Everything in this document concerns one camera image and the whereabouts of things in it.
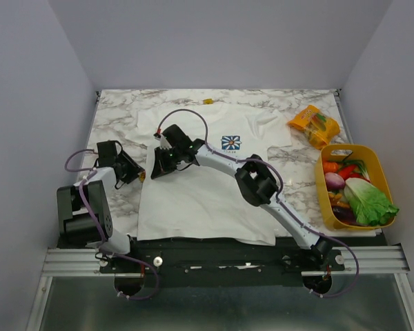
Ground white t-shirt with flower print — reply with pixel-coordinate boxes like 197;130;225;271
126;103;291;245

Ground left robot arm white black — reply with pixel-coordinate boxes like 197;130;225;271
57;140;145;272

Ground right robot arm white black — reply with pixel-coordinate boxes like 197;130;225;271
151;124;333;270

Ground yellow sunflower brooch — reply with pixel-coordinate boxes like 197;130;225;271
139;172;146;183

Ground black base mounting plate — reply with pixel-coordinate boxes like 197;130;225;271
57;236;346;288

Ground orange candy bag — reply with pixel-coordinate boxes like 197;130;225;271
287;105;340;150

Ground toy carrot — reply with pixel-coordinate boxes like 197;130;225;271
322;161;339;173

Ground yellow plastic basket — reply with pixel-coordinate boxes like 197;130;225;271
315;144;396;232

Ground toy red onion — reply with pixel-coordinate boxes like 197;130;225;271
324;172;346;191

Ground toy french fries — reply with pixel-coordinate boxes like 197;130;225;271
328;192;351;209

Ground toy red chili pepper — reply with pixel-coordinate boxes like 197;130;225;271
338;164;357;180

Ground toy purple eggplant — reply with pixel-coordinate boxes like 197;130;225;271
332;206;359;226

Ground toy green onion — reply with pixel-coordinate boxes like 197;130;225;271
342;155;367;174

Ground toy napa cabbage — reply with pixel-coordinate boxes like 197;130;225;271
344;178;400;227

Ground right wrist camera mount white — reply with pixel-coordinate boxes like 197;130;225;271
159;134;172;150

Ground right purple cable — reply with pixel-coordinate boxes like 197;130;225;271
153;108;360;299

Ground aluminium rail frame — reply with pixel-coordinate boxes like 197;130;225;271
26;245;414;330

